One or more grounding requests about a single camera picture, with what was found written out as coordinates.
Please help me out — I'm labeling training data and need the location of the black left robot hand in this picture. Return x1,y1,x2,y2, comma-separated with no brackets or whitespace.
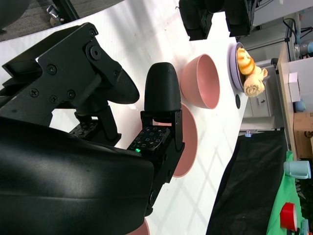
178,0,253,42

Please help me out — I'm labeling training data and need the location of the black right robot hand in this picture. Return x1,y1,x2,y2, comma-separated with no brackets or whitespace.
0,22,186,235

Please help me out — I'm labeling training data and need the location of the pink plastic bowl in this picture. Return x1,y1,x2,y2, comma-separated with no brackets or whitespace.
139,217,151,235
181,53,221,110
153,102,198,178

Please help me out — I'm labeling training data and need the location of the lavender plate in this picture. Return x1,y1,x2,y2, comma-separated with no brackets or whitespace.
228,42,246,93

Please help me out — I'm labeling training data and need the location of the orange striped croissant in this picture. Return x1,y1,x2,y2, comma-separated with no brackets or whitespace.
236,47,257,76

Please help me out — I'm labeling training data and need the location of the beige rolled bread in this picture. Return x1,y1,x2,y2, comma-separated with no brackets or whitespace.
244,68,269,98

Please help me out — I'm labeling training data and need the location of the white drawer cabinet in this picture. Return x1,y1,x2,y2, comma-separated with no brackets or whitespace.
244,73,272,118

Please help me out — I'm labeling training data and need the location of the light wooden desk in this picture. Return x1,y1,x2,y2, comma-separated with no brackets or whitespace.
276,43,298,160

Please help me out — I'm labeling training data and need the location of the small white box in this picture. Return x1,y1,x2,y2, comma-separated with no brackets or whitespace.
288,72,301,103

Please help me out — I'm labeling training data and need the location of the small blue cup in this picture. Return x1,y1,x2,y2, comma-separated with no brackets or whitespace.
295,99,307,113

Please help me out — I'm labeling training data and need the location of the metal chair castor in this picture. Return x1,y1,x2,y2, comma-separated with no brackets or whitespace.
46,4,66,26

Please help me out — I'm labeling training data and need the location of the brown cardboard box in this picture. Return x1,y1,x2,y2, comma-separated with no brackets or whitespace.
292,112,313,159

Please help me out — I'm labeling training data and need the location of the black backdrop cloth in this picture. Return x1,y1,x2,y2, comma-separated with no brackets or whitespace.
205,128,294,235

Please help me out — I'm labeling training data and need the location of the black rounded shell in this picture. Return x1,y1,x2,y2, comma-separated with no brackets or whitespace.
0,0,34,34

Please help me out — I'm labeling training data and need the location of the light blue mug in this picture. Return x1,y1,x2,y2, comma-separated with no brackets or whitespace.
283,160,312,180

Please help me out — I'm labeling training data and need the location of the green cloth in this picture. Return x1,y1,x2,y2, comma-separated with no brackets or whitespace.
266,150,313,235

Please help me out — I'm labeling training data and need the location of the red tape roll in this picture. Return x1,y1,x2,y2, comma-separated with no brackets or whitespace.
279,202,298,232

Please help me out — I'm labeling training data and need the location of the teal container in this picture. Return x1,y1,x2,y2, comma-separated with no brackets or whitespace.
300,218,310,235

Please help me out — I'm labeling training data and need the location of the black metal frame leg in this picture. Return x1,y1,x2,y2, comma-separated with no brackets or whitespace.
51,0,81,22

